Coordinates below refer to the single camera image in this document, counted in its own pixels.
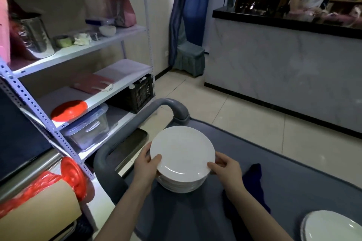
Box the person's left hand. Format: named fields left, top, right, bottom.
left=132, top=142, right=162, bottom=193

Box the person's right hand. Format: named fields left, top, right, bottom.
left=207, top=152, right=245, bottom=196

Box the dark blue cleaning cloth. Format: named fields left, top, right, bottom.
left=222, top=163, right=272, bottom=241

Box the white round plate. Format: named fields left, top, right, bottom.
left=155, top=171, right=207, bottom=194

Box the stack of white plates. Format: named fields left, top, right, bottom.
left=299, top=210, right=362, bottom=241
left=150, top=126, right=216, bottom=183

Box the person's right forearm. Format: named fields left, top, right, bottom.
left=226, top=188, right=295, bottom=241

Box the person's left forearm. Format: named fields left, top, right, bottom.
left=93, top=186, right=147, bottom=241

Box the steel tray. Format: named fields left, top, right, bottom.
left=113, top=128, right=149, bottom=174

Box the grey service cart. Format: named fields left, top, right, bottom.
left=93, top=98, right=362, bottom=241

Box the clear container blue lid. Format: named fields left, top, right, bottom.
left=61, top=103, right=110, bottom=151

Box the black plastic crate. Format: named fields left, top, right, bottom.
left=129, top=73, right=155, bottom=114

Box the red plastic lid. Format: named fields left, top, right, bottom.
left=50, top=100, right=89, bottom=123

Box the white metal shelf rack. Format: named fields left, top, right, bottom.
left=0, top=0, right=156, bottom=181

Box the brown cardboard box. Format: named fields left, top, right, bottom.
left=0, top=178, right=83, bottom=241

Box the marble bar counter black top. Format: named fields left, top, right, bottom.
left=203, top=6, right=362, bottom=140

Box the chair with grey-green cover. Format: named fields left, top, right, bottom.
left=172, top=19, right=206, bottom=78

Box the white bowl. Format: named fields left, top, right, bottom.
left=99, top=25, right=117, bottom=37

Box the crumpled white cloth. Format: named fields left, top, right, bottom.
left=73, top=32, right=92, bottom=46

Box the small green object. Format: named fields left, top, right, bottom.
left=54, top=34, right=74, bottom=49

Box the dark blue flat box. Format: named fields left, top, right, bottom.
left=84, top=17, right=115, bottom=26

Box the pink bag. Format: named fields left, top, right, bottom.
left=103, top=0, right=137, bottom=28

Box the shiny metal container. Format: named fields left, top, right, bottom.
left=10, top=13, right=55, bottom=61

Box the row of pink bags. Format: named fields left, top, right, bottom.
left=285, top=6, right=362, bottom=28

